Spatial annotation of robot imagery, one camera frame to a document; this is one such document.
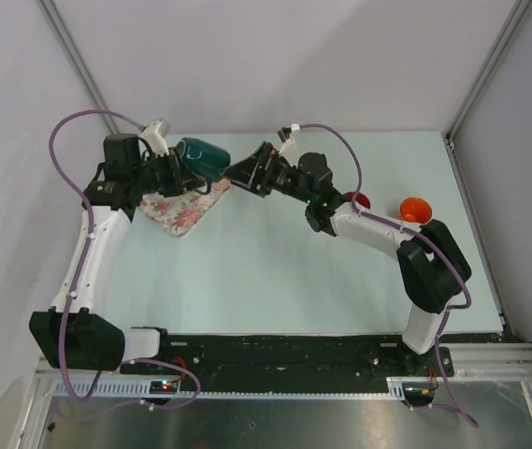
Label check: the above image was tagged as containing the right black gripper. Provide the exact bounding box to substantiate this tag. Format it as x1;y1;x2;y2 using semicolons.
219;142;313;205

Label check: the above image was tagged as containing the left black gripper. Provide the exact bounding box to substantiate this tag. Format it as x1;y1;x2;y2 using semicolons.
132;147;205;198

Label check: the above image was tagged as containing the green mug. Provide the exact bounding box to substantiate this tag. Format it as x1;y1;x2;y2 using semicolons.
176;138;231;195

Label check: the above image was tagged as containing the red mug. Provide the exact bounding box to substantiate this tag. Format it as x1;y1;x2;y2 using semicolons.
343;191;371;210

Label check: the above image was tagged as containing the orange mug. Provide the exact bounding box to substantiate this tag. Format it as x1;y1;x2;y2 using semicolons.
398;197;433;225

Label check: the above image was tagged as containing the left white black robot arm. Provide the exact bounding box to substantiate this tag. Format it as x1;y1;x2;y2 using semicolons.
29;129;204;373

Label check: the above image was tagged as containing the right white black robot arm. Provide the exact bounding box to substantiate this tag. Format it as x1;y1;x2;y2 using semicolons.
222;142;471;375

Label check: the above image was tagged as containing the floral serving tray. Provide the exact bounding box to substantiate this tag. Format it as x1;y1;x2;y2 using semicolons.
138;180;231;238

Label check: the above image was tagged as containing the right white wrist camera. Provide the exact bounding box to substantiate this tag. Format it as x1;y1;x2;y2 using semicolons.
277;123;300;155

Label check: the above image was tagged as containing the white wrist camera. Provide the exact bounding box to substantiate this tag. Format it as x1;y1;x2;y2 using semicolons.
277;123;300;155
138;119;170;157

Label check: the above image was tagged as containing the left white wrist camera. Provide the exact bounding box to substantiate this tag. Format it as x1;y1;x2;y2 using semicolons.
138;119;170;157

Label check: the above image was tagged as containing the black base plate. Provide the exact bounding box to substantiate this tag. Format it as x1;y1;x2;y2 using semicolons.
120;334;454;394

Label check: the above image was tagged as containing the left aluminium corner post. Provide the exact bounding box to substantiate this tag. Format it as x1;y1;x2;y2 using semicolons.
36;0;124;144

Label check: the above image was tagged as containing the aluminium corner post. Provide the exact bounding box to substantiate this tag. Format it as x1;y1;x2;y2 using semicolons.
445;0;532;144
36;0;124;144

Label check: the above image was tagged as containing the white slotted cable duct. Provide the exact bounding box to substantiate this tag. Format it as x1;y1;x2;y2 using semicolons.
51;378;410;399

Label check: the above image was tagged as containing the right aluminium corner post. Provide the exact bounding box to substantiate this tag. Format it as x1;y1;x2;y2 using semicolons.
445;0;532;144

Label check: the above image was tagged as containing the aluminium frame rail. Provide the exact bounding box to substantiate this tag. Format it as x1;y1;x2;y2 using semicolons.
447;343;532;382

